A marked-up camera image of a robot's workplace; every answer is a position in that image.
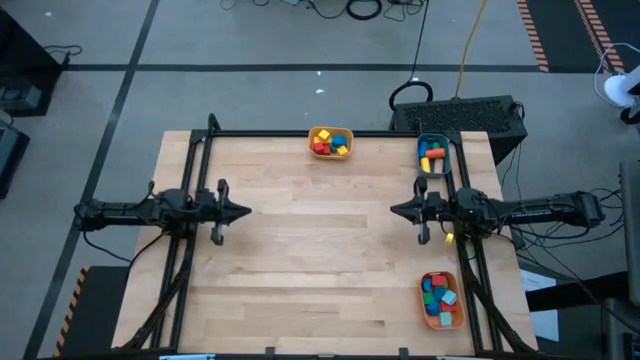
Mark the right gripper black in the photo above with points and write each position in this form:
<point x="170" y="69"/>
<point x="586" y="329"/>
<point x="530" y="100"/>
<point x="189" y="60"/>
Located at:
<point x="442" y="209"/>

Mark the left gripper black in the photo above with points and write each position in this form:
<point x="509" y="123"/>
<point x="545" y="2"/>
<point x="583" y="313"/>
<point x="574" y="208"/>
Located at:
<point x="206" y="210"/>

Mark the wooden cylinder block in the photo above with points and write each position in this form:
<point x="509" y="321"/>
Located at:
<point x="438" y="166"/>

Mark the orange cylinder block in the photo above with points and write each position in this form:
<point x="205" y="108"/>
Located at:
<point x="435" y="153"/>

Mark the blue cylinder block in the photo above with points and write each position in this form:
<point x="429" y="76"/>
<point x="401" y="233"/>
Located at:
<point x="423" y="148"/>

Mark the green cylinder block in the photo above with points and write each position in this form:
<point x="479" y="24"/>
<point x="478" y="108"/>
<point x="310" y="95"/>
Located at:
<point x="434" y="145"/>

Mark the red half-round block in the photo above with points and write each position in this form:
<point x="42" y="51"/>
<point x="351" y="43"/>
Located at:
<point x="439" y="280"/>

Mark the small blue wedge block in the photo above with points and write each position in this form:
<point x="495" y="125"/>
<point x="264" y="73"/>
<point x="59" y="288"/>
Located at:
<point x="427" y="285"/>

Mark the blue cube block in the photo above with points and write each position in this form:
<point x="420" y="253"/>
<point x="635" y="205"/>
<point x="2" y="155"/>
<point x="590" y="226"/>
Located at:
<point x="339" y="141"/>
<point x="439" y="293"/>
<point x="433" y="309"/>

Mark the green half-round block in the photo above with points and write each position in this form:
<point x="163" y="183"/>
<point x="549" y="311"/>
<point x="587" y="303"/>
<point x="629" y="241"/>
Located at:
<point x="428" y="298"/>

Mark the yellow cube block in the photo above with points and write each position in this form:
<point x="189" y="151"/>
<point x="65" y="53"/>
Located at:
<point x="324" y="135"/>
<point x="342" y="150"/>

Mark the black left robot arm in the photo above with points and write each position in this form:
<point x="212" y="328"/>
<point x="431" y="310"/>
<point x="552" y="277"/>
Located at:
<point x="135" y="210"/>

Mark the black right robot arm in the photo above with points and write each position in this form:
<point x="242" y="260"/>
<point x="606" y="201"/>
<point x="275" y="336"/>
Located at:
<point x="540" y="210"/>

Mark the teal plastic bin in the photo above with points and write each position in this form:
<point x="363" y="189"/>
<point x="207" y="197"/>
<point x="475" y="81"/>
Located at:
<point x="448" y="165"/>

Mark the light blue square block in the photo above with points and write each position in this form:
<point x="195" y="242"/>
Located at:
<point x="449" y="297"/>

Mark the black perforated equipment case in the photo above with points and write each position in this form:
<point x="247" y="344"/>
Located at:
<point x="457" y="120"/>

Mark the yellow plastic bin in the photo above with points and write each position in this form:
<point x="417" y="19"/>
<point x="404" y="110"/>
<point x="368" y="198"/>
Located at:
<point x="350" y="135"/>

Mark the orange plastic bin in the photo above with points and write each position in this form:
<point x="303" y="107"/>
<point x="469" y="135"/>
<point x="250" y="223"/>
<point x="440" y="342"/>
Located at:
<point x="460" y="320"/>

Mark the black hazard-striped floor mat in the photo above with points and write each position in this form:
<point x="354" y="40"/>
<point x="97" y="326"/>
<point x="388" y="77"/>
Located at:
<point x="565" y="30"/>
<point x="95" y="310"/>

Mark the grey box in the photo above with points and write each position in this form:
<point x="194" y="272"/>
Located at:
<point x="631" y="230"/>

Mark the dark equipment box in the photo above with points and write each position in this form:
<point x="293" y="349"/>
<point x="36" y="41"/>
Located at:
<point x="10" y="155"/>

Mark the white round device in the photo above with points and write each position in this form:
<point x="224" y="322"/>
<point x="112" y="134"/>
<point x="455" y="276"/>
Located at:
<point x="617" y="90"/>

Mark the black cabinet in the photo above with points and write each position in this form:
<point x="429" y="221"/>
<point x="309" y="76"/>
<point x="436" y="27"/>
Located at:
<point x="25" y="60"/>

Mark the black aluminium table frame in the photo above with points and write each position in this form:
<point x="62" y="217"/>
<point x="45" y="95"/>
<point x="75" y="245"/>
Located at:
<point x="390" y="134"/>

